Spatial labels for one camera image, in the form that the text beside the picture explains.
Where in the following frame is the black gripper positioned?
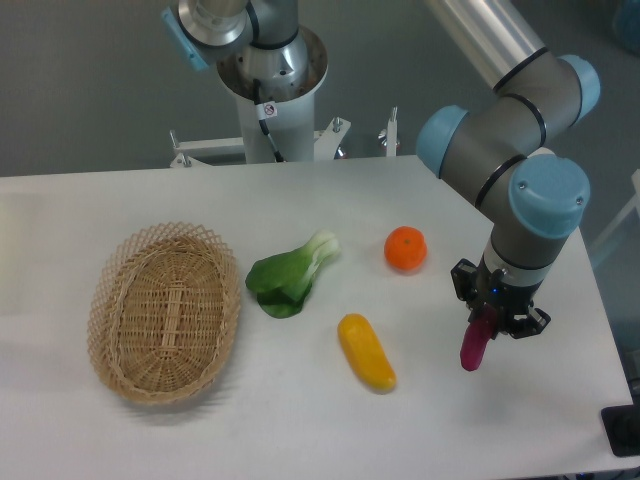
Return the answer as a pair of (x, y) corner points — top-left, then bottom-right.
(451, 259), (550, 339)

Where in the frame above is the purple sweet potato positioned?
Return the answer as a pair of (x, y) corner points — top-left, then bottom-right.
(460, 305), (497, 372)

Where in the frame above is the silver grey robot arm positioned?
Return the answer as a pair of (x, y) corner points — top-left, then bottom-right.
(161, 1), (600, 342)

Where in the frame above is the orange tangerine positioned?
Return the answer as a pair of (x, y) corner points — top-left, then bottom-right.
(384, 226), (428, 272)

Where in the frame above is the yellow mango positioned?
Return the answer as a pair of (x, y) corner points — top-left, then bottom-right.
(337, 313), (397, 394)

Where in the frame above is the black device at table edge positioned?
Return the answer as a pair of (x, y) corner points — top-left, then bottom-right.
(601, 404), (639, 458)

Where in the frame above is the green bok choy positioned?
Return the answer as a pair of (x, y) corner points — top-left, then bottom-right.
(245, 230), (340, 319)

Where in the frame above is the woven wicker basket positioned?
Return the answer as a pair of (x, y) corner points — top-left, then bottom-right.
(87, 222), (241, 405)

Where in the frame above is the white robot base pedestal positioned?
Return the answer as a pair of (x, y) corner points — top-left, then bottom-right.
(217, 26), (328, 136)

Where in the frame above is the black cable on pedestal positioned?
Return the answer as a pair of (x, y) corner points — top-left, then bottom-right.
(251, 78), (286, 164)

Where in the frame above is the white metal mounting frame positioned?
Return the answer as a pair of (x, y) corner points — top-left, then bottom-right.
(168, 106), (404, 169)

